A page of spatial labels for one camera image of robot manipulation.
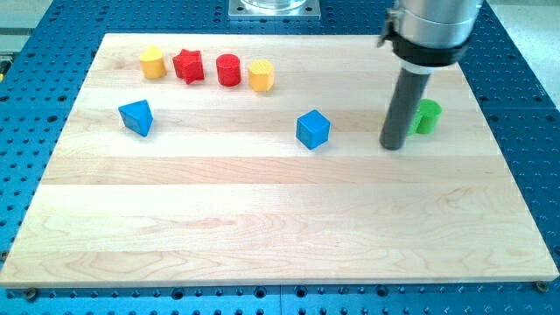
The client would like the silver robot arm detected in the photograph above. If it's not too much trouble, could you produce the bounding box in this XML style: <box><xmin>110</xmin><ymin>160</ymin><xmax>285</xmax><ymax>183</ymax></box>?
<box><xmin>377</xmin><ymin>0</ymin><xmax>482</xmax><ymax>74</ymax></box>

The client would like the blue cube block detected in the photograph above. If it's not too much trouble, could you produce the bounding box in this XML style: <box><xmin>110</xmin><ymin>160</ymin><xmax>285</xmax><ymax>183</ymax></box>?
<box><xmin>296</xmin><ymin>109</ymin><xmax>331</xmax><ymax>150</ymax></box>

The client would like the yellow hexagon block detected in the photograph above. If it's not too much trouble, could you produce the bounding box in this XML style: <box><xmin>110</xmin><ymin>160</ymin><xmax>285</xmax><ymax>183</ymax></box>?
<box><xmin>248</xmin><ymin>59</ymin><xmax>275</xmax><ymax>92</ymax></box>

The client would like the light wooden board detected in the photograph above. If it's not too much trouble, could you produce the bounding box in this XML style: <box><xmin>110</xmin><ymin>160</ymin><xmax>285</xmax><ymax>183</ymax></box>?
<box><xmin>1</xmin><ymin>33</ymin><xmax>558</xmax><ymax>288</ymax></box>

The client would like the red cylinder block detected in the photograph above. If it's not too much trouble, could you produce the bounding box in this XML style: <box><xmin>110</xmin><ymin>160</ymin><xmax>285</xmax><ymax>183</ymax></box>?
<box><xmin>216</xmin><ymin>53</ymin><xmax>242</xmax><ymax>87</ymax></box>

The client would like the red star block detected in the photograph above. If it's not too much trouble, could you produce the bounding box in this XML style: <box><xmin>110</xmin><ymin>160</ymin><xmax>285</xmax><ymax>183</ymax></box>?
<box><xmin>172</xmin><ymin>49</ymin><xmax>205</xmax><ymax>85</ymax></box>

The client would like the green block behind rod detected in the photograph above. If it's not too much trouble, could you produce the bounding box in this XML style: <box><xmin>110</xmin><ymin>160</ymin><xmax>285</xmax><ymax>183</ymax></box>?
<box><xmin>408</xmin><ymin>112</ymin><xmax>422</xmax><ymax>136</ymax></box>

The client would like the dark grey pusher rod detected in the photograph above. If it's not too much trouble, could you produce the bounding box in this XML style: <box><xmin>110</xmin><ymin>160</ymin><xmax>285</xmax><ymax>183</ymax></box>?
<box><xmin>379</xmin><ymin>66</ymin><xmax>431</xmax><ymax>151</ymax></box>

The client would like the blue triangular prism block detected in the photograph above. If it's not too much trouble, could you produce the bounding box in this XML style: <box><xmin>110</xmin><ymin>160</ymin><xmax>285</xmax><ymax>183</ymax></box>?
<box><xmin>118</xmin><ymin>100</ymin><xmax>153</xmax><ymax>137</ymax></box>

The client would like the green cylinder block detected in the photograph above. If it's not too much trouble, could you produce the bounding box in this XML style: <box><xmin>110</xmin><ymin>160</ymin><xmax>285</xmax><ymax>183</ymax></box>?
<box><xmin>416</xmin><ymin>99</ymin><xmax>443</xmax><ymax>135</ymax></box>

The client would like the yellow heart block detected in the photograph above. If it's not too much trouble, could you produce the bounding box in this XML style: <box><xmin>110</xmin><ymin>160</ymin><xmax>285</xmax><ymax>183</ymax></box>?
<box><xmin>139</xmin><ymin>46</ymin><xmax>167</xmax><ymax>79</ymax></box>

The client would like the blue perforated table plate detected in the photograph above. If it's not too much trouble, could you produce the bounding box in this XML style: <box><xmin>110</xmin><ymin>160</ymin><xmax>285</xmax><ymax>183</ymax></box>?
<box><xmin>1</xmin><ymin>1</ymin><xmax>559</xmax><ymax>314</ymax></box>

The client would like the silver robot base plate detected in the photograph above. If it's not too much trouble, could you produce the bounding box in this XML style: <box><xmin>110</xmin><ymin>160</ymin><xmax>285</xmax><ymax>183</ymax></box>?
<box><xmin>227</xmin><ymin>0</ymin><xmax>321</xmax><ymax>21</ymax></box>

